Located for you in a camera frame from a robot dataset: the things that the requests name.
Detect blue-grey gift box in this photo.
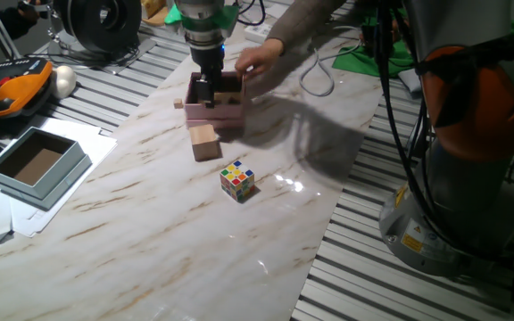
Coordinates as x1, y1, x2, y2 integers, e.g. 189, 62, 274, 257
0, 127, 93, 211

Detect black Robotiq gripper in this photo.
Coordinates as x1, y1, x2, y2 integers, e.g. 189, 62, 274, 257
190, 42, 226, 109

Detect white power strip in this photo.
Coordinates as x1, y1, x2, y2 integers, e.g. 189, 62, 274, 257
243, 22, 274, 45

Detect orange black teach pendant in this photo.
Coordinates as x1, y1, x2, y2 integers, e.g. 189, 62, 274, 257
0, 57, 54, 122

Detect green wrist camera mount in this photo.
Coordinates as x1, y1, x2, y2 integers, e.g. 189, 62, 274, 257
163, 3, 240, 31

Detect pink gift box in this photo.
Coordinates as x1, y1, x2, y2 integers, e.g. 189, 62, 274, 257
184, 70, 247, 130

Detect white paper sheets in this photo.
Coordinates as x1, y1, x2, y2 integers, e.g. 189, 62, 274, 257
0, 114, 119, 268

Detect person right hand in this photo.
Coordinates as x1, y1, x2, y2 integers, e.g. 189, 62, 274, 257
234, 38, 285, 81

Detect yellow wooden block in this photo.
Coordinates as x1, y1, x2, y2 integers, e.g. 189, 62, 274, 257
140, 0, 169, 27

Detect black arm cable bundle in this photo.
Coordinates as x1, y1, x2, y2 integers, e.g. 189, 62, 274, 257
372, 0, 463, 251

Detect colourful puzzle cube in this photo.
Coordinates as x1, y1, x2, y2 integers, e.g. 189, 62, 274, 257
219, 160, 256, 203

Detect black filament spool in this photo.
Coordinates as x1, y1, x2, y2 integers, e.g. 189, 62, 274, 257
51, 0, 143, 55

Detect marble pattern table mat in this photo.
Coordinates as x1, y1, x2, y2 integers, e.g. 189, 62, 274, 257
0, 26, 386, 321

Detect right forearm brown sleeve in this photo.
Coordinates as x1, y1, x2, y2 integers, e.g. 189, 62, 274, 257
265, 0, 347, 50

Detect white cloth piece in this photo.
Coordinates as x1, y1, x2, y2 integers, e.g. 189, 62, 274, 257
397, 69, 423, 94

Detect white cable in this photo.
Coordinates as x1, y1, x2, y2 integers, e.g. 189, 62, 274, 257
299, 42, 361, 97

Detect large wooden cube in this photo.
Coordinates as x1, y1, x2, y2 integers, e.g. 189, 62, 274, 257
188, 123, 222, 162

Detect green cloth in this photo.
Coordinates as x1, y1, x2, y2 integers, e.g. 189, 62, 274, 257
331, 20, 417, 79

